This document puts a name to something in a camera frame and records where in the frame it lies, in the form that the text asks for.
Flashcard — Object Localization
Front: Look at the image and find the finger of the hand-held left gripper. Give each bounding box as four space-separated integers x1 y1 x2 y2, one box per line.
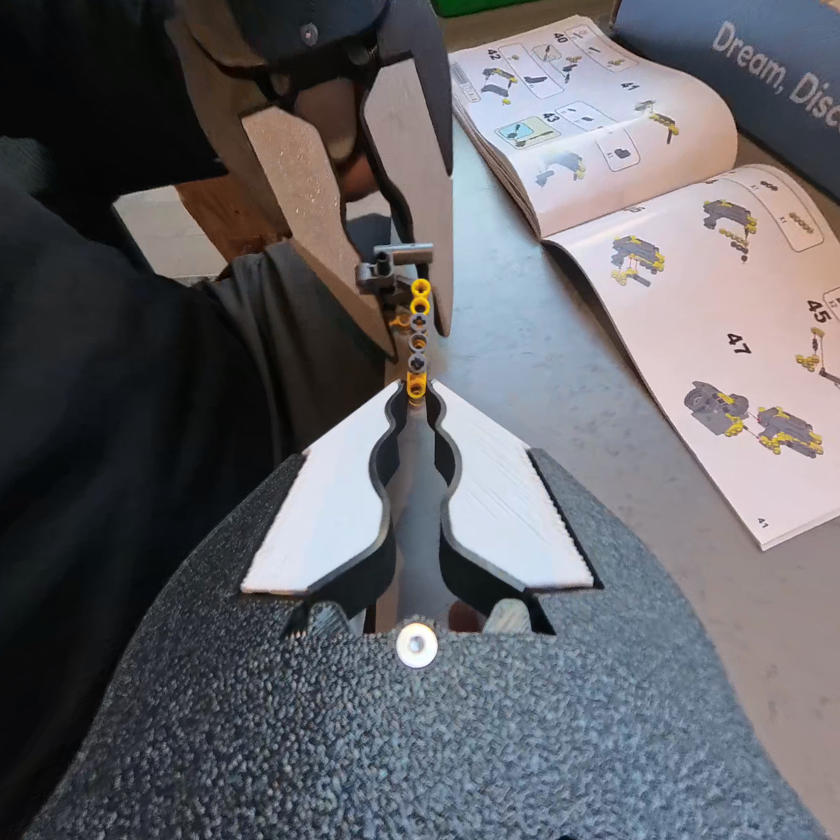
239 105 399 363
360 56 455 339

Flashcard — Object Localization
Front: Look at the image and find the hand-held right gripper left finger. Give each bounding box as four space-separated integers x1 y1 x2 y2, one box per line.
239 379 404 614

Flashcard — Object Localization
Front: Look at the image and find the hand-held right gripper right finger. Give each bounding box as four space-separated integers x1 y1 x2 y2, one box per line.
427 381 605 634

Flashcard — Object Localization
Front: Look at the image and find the grey yellow brick assembly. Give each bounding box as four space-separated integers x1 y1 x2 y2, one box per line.
354 241 437 401

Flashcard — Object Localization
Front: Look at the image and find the yellow five-hole brick beam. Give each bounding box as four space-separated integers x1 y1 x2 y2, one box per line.
407 279 432 401

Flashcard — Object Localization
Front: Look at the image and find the grey desk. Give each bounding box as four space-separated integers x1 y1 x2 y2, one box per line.
341 13 840 840

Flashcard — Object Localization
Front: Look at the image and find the person's left hand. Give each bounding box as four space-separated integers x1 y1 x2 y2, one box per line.
331 147 391 204

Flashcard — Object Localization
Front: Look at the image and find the wooden panel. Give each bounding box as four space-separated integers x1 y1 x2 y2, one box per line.
174 174 293 263

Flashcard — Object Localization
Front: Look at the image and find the open instruction booklet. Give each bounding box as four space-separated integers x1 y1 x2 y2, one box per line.
449 14 840 552

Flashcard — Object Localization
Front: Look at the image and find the person's dark clothing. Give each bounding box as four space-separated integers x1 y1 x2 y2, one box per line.
0 0 395 837

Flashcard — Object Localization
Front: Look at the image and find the dark blue cardboard box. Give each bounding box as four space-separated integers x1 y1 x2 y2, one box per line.
610 0 840 178

